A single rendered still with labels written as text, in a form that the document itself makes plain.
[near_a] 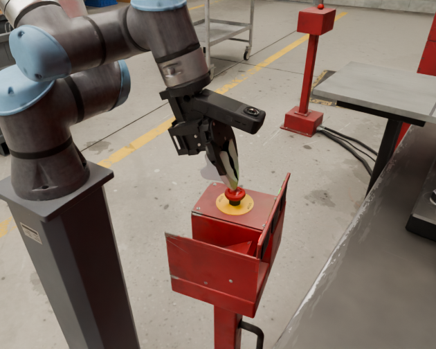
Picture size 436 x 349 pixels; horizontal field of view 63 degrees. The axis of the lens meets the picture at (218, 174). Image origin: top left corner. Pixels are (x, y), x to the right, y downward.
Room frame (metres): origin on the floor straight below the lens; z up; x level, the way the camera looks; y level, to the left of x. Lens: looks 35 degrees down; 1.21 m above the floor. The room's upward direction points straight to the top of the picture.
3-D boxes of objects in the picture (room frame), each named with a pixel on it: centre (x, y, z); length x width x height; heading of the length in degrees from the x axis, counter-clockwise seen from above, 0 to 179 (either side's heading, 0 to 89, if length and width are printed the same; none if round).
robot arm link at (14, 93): (0.63, 0.35, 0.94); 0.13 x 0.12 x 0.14; 142
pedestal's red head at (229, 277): (0.49, -0.02, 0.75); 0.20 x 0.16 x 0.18; 158
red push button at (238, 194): (0.53, -0.03, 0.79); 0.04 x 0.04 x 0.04
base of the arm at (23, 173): (0.62, 0.35, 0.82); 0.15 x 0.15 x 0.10
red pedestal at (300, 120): (2.37, -0.61, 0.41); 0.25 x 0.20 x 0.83; 54
